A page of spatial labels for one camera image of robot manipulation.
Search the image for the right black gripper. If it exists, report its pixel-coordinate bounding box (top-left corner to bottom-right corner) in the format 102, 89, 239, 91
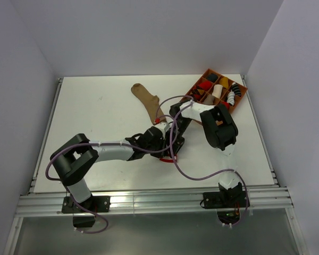
164, 117, 192, 158

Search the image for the red white striped sock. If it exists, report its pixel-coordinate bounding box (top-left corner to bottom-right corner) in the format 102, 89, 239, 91
159, 157, 177, 163

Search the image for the tan brown sock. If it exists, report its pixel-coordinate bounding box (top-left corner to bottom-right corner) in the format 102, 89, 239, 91
131, 83, 167, 124

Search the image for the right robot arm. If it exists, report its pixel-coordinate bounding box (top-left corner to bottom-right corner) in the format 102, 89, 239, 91
165, 100, 248, 207

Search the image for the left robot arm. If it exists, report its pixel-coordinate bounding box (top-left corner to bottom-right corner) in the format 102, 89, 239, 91
50, 122, 169, 212

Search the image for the argyle patterned rolled sock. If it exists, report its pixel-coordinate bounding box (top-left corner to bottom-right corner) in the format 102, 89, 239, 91
189, 88, 205, 100

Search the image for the grey brown rolled sock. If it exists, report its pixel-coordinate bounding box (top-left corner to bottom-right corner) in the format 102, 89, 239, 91
203, 94, 215, 105

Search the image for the red rolled sock upper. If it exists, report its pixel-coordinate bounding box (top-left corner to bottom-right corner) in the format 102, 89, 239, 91
198, 80, 213, 91

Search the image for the red rolled sock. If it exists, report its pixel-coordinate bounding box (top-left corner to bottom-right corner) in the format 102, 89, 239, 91
198, 80, 213, 91
221, 101, 230, 110

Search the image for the orange divided sock tray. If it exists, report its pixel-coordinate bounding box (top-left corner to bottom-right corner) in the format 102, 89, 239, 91
179, 68, 248, 125

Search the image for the red rolled sock lower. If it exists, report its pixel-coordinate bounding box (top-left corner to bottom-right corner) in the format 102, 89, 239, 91
221, 101, 230, 110

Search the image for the cream rolled sock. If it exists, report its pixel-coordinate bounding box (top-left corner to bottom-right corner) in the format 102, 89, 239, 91
212, 84, 223, 99

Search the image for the dark teal rolled sock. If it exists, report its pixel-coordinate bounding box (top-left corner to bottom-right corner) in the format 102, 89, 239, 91
206, 73, 219, 83

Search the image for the white grey striped sock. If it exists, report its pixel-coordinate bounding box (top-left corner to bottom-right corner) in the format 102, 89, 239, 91
226, 91, 235, 106

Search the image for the yellow rolled sock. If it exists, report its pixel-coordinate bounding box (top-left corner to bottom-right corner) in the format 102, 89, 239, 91
219, 76, 229, 89

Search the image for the black white striped sock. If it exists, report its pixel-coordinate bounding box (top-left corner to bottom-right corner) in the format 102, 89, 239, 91
231, 82, 242, 97

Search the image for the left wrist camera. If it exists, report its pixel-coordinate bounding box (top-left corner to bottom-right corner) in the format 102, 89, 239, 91
154, 118, 170, 135

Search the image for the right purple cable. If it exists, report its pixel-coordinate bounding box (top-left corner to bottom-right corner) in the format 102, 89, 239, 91
155, 95, 249, 229

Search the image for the purple cable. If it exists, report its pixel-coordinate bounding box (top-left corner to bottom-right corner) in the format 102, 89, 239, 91
45, 106, 176, 234
155, 95, 249, 229

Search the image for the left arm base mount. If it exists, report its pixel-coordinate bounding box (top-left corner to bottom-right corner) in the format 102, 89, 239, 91
61, 195, 111, 229

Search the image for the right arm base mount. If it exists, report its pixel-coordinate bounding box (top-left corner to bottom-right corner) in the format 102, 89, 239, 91
199, 182, 250, 227

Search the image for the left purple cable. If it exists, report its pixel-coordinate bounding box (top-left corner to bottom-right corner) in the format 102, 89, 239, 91
45, 106, 176, 234

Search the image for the left aluminium side rail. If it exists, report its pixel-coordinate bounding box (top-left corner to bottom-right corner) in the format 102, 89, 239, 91
28, 78, 64, 194

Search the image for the aluminium side rail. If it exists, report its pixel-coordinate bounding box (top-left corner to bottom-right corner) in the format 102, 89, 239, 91
240, 74, 279, 186
28, 78, 64, 194

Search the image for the right aluminium side rail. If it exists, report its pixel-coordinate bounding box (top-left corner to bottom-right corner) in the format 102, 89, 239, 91
240, 74, 279, 186

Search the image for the aluminium front rail frame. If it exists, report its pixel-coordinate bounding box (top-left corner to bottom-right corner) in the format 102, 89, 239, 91
15, 186, 293, 217

